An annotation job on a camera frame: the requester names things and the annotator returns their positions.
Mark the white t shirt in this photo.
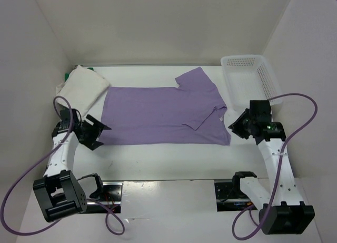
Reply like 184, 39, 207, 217
56, 65, 110, 116

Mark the lavender t shirt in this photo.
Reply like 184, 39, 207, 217
99, 67, 231, 146

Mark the green t shirt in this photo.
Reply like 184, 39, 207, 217
64, 67, 94, 82

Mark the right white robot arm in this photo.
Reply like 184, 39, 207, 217
229, 109, 315, 235

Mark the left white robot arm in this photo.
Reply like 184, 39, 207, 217
33, 109, 111, 222

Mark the white plastic basket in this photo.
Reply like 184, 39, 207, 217
220, 54, 282, 111

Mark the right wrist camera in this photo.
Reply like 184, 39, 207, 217
249, 100, 272, 122

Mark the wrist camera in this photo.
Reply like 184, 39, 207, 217
249, 100, 272, 122
52, 109, 82, 138

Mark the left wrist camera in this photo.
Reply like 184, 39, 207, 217
52, 109, 82, 138

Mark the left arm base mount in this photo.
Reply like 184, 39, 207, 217
84, 181, 123, 214

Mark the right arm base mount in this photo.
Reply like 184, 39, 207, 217
214, 177, 253, 212

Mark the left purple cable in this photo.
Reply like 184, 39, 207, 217
1, 95, 125, 236

